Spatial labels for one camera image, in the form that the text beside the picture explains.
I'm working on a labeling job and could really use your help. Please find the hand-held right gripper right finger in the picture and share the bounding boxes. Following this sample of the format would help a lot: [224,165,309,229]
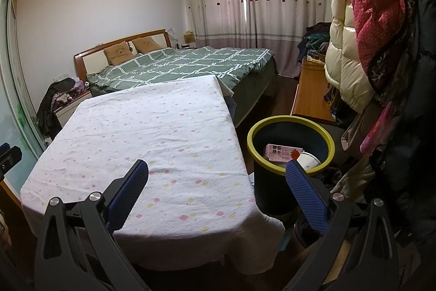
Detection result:
[285,160,401,291]

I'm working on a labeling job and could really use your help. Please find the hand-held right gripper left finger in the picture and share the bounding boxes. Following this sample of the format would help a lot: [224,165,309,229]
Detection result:
[34,159,149,291]

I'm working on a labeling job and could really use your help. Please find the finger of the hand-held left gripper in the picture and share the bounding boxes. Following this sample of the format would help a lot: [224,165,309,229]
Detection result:
[0,142,23,181]

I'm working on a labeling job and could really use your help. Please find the white paper bowl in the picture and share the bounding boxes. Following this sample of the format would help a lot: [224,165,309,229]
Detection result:
[296,151,322,173]

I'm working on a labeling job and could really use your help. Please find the pink drink carton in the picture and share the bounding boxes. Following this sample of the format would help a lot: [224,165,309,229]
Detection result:
[264,143,304,164]

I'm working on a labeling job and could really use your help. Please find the dark bin with yellow rim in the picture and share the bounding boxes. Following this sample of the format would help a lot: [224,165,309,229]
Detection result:
[247,116,336,217]

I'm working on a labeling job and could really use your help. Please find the sliding wardrobe door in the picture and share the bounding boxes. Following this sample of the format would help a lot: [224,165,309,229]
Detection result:
[0,0,52,189]

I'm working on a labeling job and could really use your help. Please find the white dotted table cloth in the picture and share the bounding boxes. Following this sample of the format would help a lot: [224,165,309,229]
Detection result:
[20,74,286,274]

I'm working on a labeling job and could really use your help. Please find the white nightstand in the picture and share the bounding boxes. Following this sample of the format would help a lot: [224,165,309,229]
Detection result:
[54,90,92,128]

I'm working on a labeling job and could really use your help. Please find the small pile of pink clothes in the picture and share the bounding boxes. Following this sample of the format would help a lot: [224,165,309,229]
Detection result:
[56,80,91,104]

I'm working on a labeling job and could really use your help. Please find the pink hanging garment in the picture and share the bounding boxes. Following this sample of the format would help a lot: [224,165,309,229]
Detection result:
[359,103,396,155]

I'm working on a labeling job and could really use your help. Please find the wooden cabinet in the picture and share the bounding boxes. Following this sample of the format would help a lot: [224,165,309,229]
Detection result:
[290,57,336,123]

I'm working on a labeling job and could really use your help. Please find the black hanging coat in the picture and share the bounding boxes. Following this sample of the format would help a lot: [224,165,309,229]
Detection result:
[368,0,436,244]

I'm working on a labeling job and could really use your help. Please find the wooden bed headboard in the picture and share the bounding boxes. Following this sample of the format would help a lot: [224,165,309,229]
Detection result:
[74,29,171,82]

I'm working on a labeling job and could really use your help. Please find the tan pillow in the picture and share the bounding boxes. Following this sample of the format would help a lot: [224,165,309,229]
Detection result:
[103,41,135,66]
[132,36,163,53]

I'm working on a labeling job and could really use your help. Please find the green plaid duvet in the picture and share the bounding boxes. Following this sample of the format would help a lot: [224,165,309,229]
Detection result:
[85,46,276,97]

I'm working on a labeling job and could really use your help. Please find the pile of dark clothes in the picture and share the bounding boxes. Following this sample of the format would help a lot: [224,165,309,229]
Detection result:
[296,22,331,61]

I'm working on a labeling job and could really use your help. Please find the pink white curtains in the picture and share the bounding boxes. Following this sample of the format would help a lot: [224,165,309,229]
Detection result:
[180,0,336,78]

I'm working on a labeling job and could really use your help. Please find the red quilted jacket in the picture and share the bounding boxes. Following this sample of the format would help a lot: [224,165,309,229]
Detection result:
[341,0,409,90]

